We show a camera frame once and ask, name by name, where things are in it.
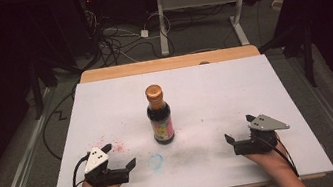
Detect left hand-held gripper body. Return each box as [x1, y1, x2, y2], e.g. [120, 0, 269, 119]
[79, 142, 132, 187]

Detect person's right hand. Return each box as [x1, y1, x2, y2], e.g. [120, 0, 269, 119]
[242, 141, 294, 184]

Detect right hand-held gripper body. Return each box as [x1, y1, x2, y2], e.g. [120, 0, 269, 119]
[228, 110, 295, 159]

